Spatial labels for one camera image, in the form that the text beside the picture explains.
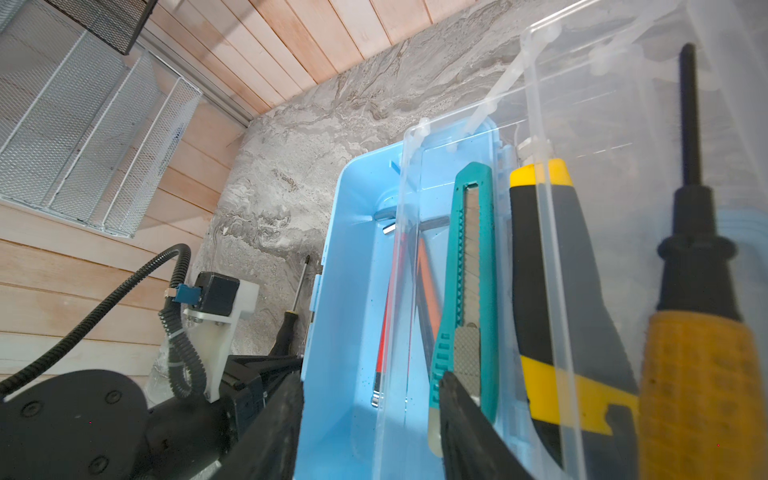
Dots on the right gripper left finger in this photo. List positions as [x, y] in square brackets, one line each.
[268, 450]

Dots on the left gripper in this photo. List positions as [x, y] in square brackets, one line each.
[248, 383]

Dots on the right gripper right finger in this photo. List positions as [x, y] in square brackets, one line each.
[471, 447]

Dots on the yellow black small screwdriver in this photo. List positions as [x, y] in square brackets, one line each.
[285, 335]

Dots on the teal handled tool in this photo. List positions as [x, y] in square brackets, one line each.
[467, 340]

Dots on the yellow black utility knife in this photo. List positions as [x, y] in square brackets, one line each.
[582, 394]

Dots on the yellow handled screwdriver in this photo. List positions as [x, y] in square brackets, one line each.
[702, 413]

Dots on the blue plastic tool box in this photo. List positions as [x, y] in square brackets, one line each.
[596, 85]

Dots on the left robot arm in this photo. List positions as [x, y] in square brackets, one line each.
[97, 424]

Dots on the black mesh basket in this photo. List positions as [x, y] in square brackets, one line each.
[117, 23]

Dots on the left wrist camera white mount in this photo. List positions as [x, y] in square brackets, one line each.
[222, 302]

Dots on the white wire mesh shelf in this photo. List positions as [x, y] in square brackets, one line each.
[86, 133]

